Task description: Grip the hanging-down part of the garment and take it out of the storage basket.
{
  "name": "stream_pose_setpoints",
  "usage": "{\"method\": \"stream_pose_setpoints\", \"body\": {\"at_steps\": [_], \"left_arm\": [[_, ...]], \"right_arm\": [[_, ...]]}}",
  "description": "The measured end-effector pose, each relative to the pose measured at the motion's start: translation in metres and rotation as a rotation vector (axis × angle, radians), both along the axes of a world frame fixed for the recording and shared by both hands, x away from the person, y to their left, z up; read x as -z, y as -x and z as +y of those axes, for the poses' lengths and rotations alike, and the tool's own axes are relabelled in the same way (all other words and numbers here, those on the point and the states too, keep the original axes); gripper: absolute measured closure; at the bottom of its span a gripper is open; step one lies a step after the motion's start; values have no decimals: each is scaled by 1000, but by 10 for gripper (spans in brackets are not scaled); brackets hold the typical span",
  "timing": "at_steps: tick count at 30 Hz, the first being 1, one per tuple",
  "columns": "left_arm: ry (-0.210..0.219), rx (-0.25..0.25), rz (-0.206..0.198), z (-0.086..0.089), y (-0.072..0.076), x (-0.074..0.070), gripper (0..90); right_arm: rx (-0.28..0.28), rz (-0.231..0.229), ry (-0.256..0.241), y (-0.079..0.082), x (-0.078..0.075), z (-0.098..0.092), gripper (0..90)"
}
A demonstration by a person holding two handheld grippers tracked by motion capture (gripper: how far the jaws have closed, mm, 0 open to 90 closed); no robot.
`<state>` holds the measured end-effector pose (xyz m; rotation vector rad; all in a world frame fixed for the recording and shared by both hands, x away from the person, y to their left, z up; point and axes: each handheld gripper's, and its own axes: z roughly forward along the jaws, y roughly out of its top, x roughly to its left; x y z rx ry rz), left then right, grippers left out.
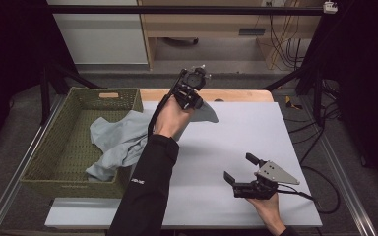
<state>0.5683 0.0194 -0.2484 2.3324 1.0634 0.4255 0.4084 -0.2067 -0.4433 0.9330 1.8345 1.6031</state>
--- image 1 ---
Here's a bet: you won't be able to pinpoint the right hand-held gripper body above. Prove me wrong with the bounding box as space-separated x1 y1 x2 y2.
231 159 301 201

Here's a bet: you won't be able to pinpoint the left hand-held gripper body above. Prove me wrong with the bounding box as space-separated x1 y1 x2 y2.
171 65 212 111

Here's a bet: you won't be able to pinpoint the light grey-blue cloth garment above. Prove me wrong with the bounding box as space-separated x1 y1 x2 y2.
85 100 220 183

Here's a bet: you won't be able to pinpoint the olive green woven basket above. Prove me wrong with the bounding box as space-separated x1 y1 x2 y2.
19 86 145 200

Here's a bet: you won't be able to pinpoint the person's right hand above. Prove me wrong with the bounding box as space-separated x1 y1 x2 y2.
245 192 287 236

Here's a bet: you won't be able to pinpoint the person's left hand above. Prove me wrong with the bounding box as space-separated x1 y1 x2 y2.
153 96 195 141

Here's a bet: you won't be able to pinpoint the white table mat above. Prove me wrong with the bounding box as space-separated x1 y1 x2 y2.
44 100 324 229

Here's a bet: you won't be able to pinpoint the light wooden desk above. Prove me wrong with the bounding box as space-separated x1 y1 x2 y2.
137 0 323 72

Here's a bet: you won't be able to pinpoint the yellow and black small object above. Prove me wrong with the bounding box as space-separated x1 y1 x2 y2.
284 95 303 111

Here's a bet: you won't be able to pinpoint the black horizontal metal bar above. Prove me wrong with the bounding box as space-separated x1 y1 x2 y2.
45 4 326 17

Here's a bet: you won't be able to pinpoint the black metal stand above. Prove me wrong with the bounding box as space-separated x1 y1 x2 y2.
258 0 355 127
39 61 103 126

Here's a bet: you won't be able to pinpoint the white cabinet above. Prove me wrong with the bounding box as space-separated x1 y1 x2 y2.
46 0 149 66

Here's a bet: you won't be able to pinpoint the white plug adapter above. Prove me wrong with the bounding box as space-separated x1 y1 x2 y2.
322 1 339 15

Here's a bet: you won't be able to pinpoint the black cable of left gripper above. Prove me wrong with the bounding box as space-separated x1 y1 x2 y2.
147 69 185 140

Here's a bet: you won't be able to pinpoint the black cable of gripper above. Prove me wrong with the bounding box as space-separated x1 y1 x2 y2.
276 165 342 215
147 69 185 140

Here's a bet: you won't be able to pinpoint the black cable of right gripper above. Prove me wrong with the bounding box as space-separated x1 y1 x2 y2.
276 165 342 215

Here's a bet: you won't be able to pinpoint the black floor cables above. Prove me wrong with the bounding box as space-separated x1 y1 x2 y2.
283 78 344 165

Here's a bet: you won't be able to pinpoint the aluminium frame rail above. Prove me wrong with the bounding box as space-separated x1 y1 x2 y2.
299 97 378 236
0 93 67 236

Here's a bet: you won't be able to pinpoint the bundle of hanging cables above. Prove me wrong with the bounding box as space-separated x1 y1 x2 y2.
266 0 307 71

